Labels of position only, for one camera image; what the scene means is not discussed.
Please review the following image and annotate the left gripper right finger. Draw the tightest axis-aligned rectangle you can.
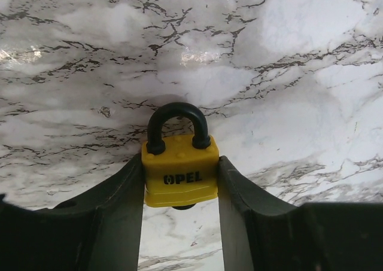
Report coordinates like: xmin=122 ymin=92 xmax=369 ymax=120
xmin=218 ymin=156 xmax=382 ymax=270

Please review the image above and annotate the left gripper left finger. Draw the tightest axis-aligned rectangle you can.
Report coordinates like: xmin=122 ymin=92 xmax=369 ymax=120
xmin=1 ymin=155 xmax=144 ymax=270

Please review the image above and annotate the yellow padlock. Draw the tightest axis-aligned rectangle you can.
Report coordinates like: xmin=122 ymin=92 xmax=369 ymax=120
xmin=141 ymin=102 xmax=219 ymax=210

